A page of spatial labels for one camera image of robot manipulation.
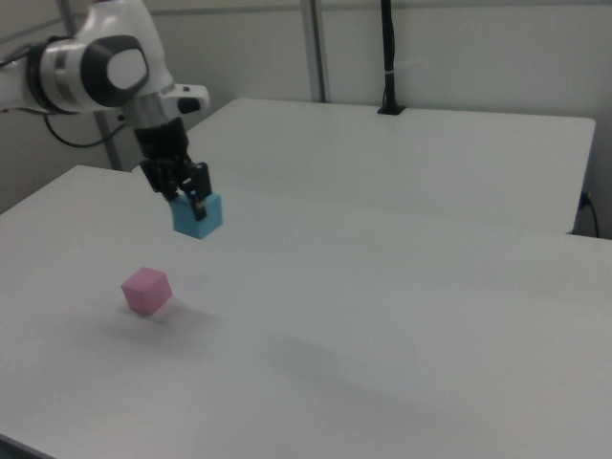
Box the black power cable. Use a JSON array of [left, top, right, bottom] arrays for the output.
[[579, 190, 601, 237]]

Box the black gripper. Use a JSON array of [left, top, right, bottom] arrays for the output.
[[132, 118, 212, 223]]

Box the pink cube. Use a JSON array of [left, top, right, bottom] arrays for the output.
[[120, 267, 174, 317]]

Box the black camera stand pole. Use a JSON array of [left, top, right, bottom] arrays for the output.
[[377, 0, 407, 117]]

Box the blue cube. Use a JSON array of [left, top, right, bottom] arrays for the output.
[[170, 192, 225, 240]]

